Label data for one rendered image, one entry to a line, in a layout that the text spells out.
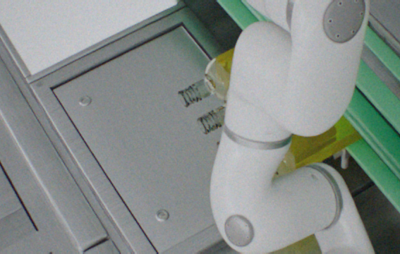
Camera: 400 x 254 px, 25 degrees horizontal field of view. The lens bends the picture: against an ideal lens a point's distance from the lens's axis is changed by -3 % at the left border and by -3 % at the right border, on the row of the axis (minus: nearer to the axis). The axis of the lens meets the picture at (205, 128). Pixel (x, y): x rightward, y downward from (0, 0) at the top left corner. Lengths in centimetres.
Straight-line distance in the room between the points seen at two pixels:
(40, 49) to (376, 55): 69
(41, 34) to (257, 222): 80
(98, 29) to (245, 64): 74
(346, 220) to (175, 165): 45
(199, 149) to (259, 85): 54
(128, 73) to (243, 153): 61
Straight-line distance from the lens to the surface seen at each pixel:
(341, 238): 117
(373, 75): 130
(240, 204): 109
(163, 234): 146
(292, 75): 96
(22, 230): 156
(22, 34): 177
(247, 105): 106
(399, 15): 136
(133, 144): 156
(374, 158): 142
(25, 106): 166
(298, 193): 111
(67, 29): 176
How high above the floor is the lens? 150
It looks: 15 degrees down
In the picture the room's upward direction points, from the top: 118 degrees counter-clockwise
